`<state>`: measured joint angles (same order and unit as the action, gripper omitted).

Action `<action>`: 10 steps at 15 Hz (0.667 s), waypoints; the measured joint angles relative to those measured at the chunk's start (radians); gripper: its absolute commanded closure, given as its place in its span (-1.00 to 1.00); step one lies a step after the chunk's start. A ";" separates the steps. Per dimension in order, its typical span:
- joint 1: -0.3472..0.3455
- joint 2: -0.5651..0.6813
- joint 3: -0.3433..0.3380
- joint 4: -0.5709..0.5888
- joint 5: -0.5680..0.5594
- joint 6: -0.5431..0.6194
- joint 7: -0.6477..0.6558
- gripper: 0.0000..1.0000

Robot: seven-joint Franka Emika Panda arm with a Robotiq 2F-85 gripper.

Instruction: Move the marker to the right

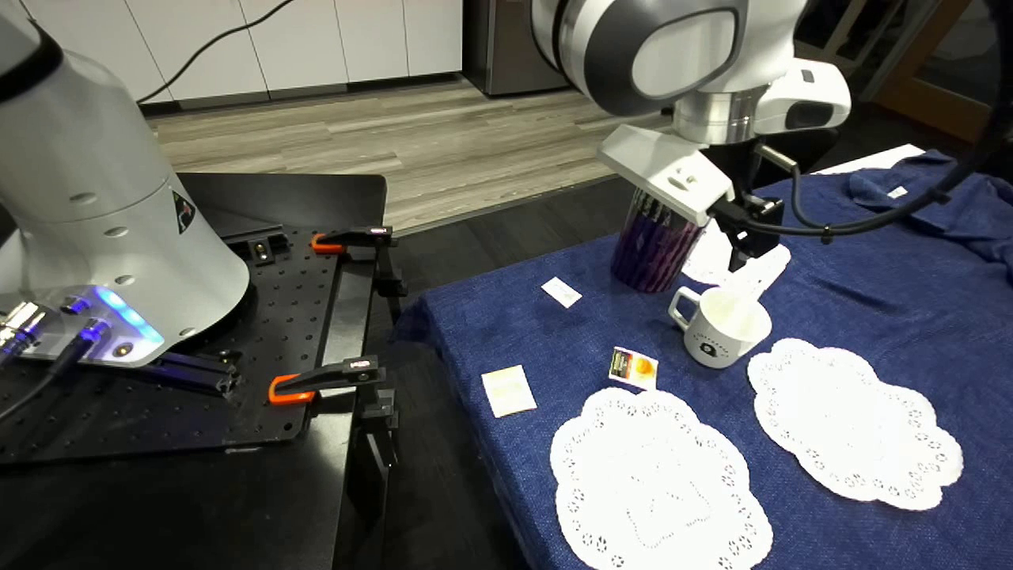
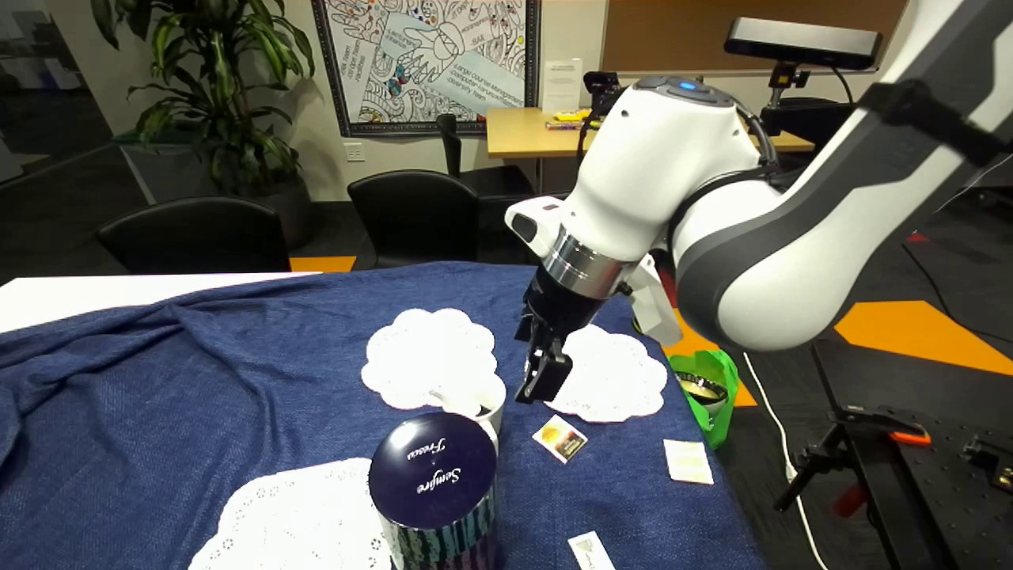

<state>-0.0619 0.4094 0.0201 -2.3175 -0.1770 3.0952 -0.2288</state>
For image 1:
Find medium white paper doily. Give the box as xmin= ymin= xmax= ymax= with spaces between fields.
xmin=744 ymin=334 xmax=965 ymax=517

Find wooden door frame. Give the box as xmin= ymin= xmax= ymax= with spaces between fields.
xmin=871 ymin=0 xmax=1013 ymax=150

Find robot base cables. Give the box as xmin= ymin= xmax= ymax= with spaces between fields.
xmin=0 ymin=298 xmax=243 ymax=428

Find black wall cable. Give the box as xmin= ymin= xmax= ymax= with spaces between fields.
xmin=133 ymin=0 xmax=296 ymax=111

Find orange black bar clamp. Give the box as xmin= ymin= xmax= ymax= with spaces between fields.
xmin=308 ymin=220 xmax=398 ymax=263
xmin=264 ymin=356 xmax=388 ymax=410

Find grey metal bin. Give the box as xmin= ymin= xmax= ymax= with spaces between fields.
xmin=464 ymin=0 xmax=581 ymax=101

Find purple striped cup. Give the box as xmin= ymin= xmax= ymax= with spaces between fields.
xmin=607 ymin=189 xmax=707 ymax=298

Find black perforated mounting table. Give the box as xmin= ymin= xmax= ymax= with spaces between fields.
xmin=0 ymin=170 xmax=403 ymax=467

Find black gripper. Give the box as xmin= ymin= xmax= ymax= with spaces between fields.
xmin=703 ymin=137 xmax=793 ymax=268

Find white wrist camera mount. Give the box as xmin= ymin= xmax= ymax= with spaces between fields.
xmin=600 ymin=120 xmax=739 ymax=229

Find white paper sachet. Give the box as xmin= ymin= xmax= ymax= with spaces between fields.
xmin=478 ymin=363 xmax=542 ymax=420
xmin=537 ymin=272 xmax=586 ymax=312

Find blue denim cloth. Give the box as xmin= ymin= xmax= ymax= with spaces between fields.
xmin=394 ymin=150 xmax=1013 ymax=570

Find small black bracket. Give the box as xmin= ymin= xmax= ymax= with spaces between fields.
xmin=243 ymin=231 xmax=296 ymax=265

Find white wall cabinets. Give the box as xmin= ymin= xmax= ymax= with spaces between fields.
xmin=20 ymin=0 xmax=469 ymax=111

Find white mug with logo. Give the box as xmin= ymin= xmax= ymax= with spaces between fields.
xmin=664 ymin=282 xmax=777 ymax=371

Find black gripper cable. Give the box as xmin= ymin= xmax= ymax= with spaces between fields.
xmin=739 ymin=61 xmax=1013 ymax=246

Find large white paper doily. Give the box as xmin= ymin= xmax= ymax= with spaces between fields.
xmin=547 ymin=383 xmax=777 ymax=570

